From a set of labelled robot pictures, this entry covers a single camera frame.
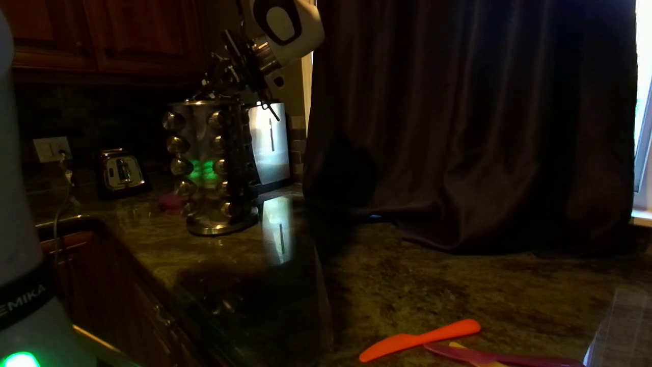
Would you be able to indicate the purple plastic spatula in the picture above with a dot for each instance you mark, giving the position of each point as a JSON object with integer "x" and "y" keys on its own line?
{"x": 509, "y": 359}

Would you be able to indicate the wooden wall cabinet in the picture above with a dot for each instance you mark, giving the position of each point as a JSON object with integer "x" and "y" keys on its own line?
{"x": 102, "y": 35}

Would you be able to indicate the stainless steel appliance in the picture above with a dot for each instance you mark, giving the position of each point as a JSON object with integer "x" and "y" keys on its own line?
{"x": 270, "y": 148}

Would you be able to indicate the orange plastic spatula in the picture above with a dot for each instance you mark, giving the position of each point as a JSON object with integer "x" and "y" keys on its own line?
{"x": 417, "y": 339}

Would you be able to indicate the clear plastic container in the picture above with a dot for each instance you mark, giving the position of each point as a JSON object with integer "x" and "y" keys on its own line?
{"x": 624, "y": 331}

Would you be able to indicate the pink small object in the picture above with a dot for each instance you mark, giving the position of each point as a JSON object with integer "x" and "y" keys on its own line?
{"x": 172, "y": 202}

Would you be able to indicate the white wall switch plate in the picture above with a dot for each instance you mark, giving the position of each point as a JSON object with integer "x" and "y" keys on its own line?
{"x": 50, "y": 149}

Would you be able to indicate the dark curtain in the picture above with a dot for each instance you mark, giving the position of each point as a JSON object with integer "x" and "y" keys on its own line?
{"x": 468, "y": 122}

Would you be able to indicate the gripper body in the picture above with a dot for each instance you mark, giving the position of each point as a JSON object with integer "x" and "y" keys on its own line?
{"x": 235, "y": 76}

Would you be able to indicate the steel revolving seasoning rack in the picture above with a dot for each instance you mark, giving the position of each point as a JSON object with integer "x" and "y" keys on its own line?
{"x": 204, "y": 153}

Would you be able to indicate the window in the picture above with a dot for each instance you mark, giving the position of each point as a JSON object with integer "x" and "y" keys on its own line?
{"x": 644, "y": 102}

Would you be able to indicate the chrome toaster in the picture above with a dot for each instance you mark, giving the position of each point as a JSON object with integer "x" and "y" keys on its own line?
{"x": 121, "y": 172}

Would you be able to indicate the wooden base cabinet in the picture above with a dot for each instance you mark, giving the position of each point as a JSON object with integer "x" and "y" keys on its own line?
{"x": 112, "y": 295}

